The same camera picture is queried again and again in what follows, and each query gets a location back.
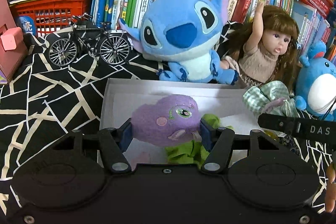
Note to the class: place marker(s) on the red plastic crate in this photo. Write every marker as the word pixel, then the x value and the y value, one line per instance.
pixel 52 8

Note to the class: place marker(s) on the purple plush toy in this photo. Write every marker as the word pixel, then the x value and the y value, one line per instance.
pixel 157 113

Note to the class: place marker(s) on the white cardboard box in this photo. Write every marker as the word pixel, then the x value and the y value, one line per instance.
pixel 126 98

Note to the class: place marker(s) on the blue brocade pouch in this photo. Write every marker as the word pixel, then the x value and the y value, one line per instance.
pixel 288 144

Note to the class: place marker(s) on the pink toy house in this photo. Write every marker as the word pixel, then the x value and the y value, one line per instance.
pixel 10 50

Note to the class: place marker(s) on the blue alien plush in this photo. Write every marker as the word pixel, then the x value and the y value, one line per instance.
pixel 181 37

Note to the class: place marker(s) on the brown-haired baby doll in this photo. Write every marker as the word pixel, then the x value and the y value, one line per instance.
pixel 262 61

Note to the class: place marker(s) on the green and pink plush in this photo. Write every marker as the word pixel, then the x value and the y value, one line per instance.
pixel 183 154

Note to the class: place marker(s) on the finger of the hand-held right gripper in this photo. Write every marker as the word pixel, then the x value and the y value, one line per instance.
pixel 288 126

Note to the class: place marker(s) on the blue round badge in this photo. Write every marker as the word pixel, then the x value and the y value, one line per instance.
pixel 25 26

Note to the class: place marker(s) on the round blue mouse plush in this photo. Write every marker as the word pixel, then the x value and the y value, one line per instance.
pixel 320 77

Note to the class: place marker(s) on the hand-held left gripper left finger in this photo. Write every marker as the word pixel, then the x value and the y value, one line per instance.
pixel 126 134

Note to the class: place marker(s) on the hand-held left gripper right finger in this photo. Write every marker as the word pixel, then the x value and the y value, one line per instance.
pixel 206 136

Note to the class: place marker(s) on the person's right hand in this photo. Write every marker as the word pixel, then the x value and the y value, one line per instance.
pixel 331 187

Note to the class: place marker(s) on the green checkered scrunchie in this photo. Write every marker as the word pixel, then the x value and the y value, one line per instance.
pixel 262 98

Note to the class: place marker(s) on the black and white printed blanket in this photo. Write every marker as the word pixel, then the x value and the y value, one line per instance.
pixel 52 98

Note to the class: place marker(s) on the miniature metal bicycle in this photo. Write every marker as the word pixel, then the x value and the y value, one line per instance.
pixel 115 48

